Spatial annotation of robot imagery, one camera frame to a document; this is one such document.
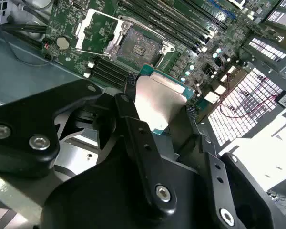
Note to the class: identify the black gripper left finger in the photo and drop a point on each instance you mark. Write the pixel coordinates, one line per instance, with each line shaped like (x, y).
(138, 143)

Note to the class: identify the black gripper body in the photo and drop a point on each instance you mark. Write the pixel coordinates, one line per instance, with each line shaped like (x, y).
(97, 202)

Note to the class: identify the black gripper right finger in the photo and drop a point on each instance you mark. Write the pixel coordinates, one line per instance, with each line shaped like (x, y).
(240, 186)

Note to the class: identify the silver topped CPU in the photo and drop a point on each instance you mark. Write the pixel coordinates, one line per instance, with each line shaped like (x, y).
(157, 102)

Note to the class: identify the metal CPU socket cover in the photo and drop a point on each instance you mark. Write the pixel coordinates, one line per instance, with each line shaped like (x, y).
(115, 42)

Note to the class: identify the thin metal locking lever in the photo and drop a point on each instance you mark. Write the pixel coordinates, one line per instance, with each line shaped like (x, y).
(125, 18)

